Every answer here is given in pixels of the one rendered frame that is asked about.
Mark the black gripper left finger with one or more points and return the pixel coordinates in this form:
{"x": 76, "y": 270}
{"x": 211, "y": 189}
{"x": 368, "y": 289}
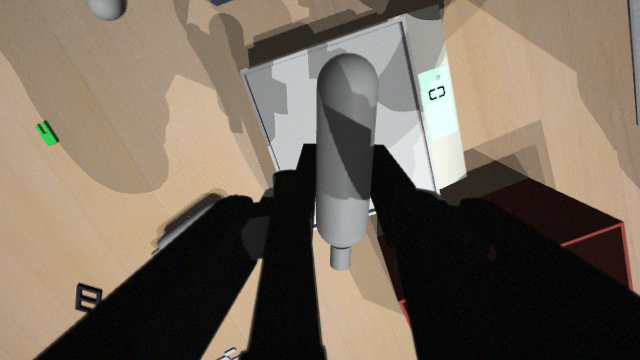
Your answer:
{"x": 172, "y": 307}

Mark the green u-shaped clip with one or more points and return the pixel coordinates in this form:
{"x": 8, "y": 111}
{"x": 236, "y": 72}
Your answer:
{"x": 50, "y": 138}

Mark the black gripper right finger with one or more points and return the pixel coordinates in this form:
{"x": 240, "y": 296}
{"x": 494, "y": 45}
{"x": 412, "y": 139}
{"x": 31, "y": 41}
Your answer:
{"x": 564, "y": 306}

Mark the grey open-end spanner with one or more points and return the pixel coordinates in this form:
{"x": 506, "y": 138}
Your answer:
{"x": 226, "y": 357}

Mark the dark red open box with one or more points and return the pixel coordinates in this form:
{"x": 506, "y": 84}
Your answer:
{"x": 591, "y": 234}

